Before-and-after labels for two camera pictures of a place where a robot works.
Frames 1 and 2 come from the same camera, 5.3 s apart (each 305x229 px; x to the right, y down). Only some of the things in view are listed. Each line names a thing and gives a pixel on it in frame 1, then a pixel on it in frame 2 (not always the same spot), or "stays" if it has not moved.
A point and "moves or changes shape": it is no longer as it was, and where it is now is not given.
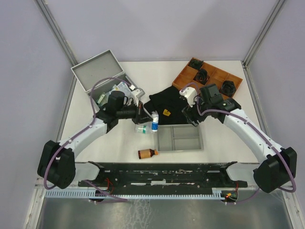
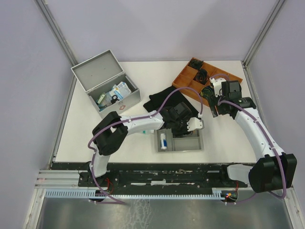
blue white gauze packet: (122, 87) stays
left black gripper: (141, 116) to (177, 134)
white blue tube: (155, 123) moves or changes shape
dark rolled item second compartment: (202, 76) stays
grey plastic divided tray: (179, 138) stays
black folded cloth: (168, 105) stays
